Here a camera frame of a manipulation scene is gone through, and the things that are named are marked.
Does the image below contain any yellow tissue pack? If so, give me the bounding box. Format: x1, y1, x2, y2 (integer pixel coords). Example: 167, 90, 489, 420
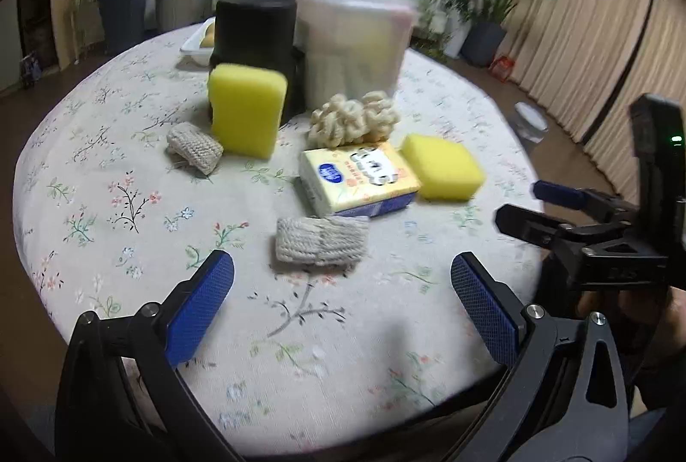
299, 143, 421, 217

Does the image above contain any white knitted roll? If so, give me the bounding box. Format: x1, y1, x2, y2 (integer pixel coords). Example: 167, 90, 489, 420
274, 216, 370, 267

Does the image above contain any beige knitted roll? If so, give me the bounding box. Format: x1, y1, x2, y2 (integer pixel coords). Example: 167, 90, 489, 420
166, 122, 223, 175

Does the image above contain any cream knotted rope toy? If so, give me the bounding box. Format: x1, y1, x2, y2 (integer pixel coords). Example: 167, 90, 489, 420
308, 90, 400, 149

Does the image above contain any yellow sponge block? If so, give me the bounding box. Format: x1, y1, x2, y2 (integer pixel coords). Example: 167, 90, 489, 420
208, 64, 289, 160

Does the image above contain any white foam tray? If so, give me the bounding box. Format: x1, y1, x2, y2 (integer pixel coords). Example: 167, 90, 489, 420
180, 16, 215, 67

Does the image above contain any tan gourd sponge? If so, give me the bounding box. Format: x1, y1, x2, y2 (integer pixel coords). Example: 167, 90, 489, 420
200, 23, 215, 49

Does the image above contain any grey cylindrical trash bin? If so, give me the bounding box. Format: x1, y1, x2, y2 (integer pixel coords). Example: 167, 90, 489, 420
514, 101, 549, 145

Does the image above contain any red box on floor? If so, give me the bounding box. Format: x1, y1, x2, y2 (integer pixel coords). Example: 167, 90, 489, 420
488, 56, 515, 82

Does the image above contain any beige curtain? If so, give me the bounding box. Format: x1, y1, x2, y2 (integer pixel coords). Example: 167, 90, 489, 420
499, 0, 685, 201

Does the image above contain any small plant by console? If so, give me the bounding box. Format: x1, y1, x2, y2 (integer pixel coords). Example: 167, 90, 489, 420
410, 0, 470, 63

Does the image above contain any translucent plastic container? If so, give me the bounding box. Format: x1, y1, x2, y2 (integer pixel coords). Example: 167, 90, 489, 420
295, 0, 418, 110

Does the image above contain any blue box on floor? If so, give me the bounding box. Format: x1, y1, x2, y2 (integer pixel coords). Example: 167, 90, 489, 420
20, 54, 42, 88

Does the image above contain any black cylindrical container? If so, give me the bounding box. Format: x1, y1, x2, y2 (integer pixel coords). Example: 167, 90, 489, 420
209, 0, 305, 124

